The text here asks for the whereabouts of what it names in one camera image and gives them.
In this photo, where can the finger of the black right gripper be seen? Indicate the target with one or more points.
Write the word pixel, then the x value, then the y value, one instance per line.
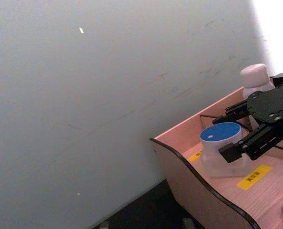
pixel 258 143
pixel 236 111

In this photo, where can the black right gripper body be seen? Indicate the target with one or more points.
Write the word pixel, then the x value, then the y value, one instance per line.
pixel 270 102

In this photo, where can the clear bottle with blue cap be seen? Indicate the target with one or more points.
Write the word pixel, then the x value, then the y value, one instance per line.
pixel 219 134

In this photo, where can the white bottle with pale cap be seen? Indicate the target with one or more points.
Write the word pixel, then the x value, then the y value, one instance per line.
pixel 254 76

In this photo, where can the large yellow label sticker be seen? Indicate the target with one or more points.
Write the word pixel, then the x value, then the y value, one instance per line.
pixel 254 177

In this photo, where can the small yellow label sticker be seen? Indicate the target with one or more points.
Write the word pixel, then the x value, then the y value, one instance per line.
pixel 195 156

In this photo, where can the light wooden organizer tray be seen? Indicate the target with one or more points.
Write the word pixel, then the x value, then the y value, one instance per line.
pixel 203 195

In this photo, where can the grey steel bar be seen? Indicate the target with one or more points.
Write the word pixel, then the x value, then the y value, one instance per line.
pixel 188 224

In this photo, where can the black table cloth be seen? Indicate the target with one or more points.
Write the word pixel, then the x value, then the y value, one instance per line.
pixel 151 210

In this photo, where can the pale grey wall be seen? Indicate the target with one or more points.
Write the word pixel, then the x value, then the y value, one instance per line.
pixel 84 95

